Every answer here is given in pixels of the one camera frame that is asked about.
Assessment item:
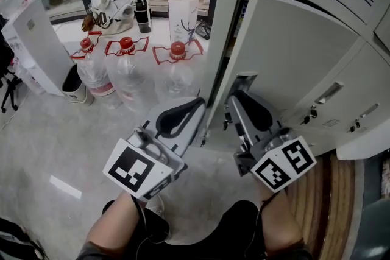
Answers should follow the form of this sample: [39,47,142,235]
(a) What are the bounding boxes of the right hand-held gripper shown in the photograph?
[229,91,317,192]

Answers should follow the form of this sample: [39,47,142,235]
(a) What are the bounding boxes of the person's right forearm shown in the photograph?
[257,182,305,253]

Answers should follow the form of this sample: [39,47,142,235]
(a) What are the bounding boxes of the brown wooden slat platform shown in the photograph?
[285,155,357,260]

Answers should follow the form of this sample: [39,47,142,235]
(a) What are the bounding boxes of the black office chair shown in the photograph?
[0,13,22,115]

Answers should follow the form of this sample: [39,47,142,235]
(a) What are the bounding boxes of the thin black cable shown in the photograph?
[258,191,277,260]

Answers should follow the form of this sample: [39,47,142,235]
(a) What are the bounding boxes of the small labelled bottle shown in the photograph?
[237,0,249,37]

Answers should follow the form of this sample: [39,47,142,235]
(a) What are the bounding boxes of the person's black shorts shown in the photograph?
[102,199,269,260]

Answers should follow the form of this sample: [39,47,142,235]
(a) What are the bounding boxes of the small white trash bin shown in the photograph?
[62,63,95,107]

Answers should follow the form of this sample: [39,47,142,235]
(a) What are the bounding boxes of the white paper bag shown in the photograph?
[167,0,200,46]

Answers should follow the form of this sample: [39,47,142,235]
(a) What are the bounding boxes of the white refrigerator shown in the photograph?
[336,127,390,161]

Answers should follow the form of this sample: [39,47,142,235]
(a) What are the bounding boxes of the person's grey t-shirt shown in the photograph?
[76,240,119,260]

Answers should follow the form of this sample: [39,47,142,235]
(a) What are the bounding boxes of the black thermos bottle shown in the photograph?
[133,0,152,34]

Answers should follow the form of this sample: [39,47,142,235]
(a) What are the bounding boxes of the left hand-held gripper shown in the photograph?
[102,97,208,200]

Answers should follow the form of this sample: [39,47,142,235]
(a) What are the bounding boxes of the person's left forearm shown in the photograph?
[85,190,147,253]

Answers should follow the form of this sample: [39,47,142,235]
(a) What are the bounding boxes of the brown plush toy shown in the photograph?
[81,13,94,33]

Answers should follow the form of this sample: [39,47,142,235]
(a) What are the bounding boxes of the clear water jug red cap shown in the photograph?
[69,33,118,101]
[105,36,156,112]
[152,39,204,103]
[13,60,46,95]

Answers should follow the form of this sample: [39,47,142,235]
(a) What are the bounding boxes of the white water dispenser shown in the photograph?
[1,0,76,97]

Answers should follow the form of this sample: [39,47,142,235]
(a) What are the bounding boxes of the person's left shoe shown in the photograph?
[145,194,165,217]

